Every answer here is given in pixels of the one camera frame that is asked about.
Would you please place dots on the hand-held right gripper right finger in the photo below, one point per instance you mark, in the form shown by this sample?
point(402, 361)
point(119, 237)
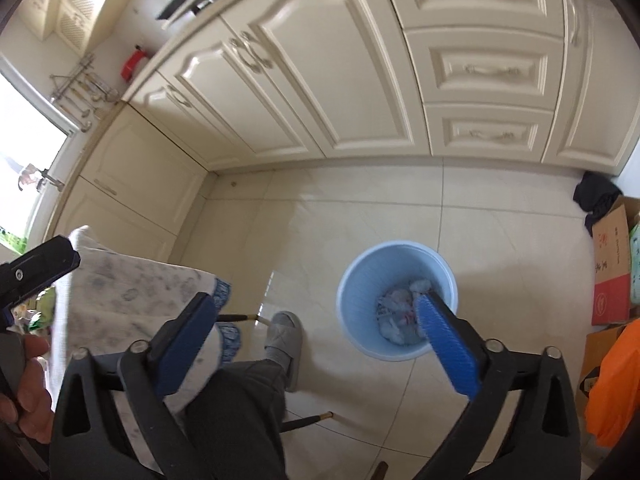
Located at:
point(445, 345)

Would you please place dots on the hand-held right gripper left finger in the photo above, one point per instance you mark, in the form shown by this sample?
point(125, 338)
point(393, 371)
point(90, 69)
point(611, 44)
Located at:
point(185, 345)

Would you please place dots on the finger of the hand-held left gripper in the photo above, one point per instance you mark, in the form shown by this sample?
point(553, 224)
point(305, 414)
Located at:
point(40, 265)
point(4, 317)

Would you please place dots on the green snack wrapper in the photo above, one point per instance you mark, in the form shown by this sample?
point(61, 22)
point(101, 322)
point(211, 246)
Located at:
point(42, 311)

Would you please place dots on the paper and wrappers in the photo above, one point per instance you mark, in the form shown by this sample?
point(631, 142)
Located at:
point(395, 310)

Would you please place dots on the light blue plastic bin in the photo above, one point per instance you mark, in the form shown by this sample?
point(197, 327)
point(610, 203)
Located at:
point(360, 280)

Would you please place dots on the person's left hand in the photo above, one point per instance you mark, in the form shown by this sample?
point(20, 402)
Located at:
point(35, 395)

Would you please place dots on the round table with cloth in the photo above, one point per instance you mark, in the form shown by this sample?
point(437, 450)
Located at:
point(125, 280)

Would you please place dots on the person's leg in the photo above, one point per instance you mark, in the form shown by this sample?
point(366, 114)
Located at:
point(235, 420)

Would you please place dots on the grey slipper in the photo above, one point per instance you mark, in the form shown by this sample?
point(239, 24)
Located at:
point(286, 340)

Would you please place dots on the cream sink-side base cabinets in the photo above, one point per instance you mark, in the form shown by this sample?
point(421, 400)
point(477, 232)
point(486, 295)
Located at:
point(135, 180)

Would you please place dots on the kitchen window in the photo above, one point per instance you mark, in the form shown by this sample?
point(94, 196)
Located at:
point(25, 125)

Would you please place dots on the brown cardboard box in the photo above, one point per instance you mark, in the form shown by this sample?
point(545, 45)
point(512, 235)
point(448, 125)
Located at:
point(595, 360)

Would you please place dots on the metal utensil rack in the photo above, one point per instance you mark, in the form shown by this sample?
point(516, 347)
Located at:
point(85, 90)

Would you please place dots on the orange plastic bag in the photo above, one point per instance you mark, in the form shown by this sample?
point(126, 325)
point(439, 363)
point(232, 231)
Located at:
point(620, 390)

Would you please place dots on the red printed cardboard box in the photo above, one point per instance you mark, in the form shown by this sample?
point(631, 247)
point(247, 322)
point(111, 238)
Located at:
point(612, 270)

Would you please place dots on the pale green packet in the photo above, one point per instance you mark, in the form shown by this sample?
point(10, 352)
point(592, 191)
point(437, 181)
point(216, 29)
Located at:
point(635, 260)

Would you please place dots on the dark cloth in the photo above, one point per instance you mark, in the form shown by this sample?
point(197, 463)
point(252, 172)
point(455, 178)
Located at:
point(597, 195)

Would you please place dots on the red pot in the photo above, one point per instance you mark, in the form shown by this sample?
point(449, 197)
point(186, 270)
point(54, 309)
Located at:
point(132, 64)

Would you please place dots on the cream stove-side base cabinets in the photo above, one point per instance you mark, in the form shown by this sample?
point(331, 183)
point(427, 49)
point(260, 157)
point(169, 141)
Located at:
point(325, 85)

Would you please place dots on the cream lattice wall cabinet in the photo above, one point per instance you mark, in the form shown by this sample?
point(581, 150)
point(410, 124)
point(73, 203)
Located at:
point(75, 10)

